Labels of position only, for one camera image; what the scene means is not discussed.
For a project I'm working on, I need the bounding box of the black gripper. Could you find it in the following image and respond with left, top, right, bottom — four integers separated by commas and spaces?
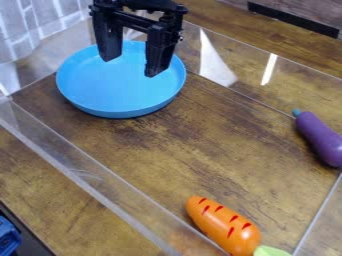
89, 0, 188, 78

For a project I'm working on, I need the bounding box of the orange toy carrot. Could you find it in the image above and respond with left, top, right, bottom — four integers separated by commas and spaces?
185, 196, 291, 256

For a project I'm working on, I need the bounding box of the blue plastic plate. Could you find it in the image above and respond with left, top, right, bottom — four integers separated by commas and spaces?
56, 41, 187, 119

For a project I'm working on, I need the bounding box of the purple toy eggplant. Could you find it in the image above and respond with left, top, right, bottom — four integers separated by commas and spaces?
292, 109, 342, 168

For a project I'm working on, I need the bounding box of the blue object at corner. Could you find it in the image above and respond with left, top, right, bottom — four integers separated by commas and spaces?
0, 216, 21, 256

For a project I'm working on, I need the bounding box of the clear acrylic enclosure wall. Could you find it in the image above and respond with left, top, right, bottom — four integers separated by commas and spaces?
0, 23, 342, 256

